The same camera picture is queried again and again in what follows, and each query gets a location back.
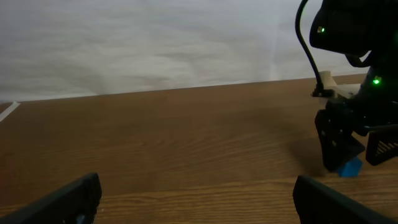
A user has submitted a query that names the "black cable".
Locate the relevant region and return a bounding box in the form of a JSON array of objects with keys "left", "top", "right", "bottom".
[{"left": 295, "top": 0, "right": 335, "bottom": 98}]

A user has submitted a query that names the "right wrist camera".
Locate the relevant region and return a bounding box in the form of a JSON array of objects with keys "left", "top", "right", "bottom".
[{"left": 320, "top": 70, "right": 363, "bottom": 101}]

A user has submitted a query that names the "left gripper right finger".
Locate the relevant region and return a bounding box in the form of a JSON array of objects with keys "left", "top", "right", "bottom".
[{"left": 292, "top": 174, "right": 398, "bottom": 224}]

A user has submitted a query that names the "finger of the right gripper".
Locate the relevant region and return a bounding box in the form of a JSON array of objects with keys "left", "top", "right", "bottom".
[
  {"left": 314, "top": 108, "right": 366, "bottom": 172},
  {"left": 366, "top": 129, "right": 398, "bottom": 167}
]

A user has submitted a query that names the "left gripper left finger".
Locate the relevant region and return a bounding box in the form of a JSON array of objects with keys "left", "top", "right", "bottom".
[{"left": 0, "top": 172, "right": 103, "bottom": 224}]

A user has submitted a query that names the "blue cube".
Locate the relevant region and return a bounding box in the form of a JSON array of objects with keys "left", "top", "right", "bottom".
[{"left": 336, "top": 156, "right": 364, "bottom": 179}]

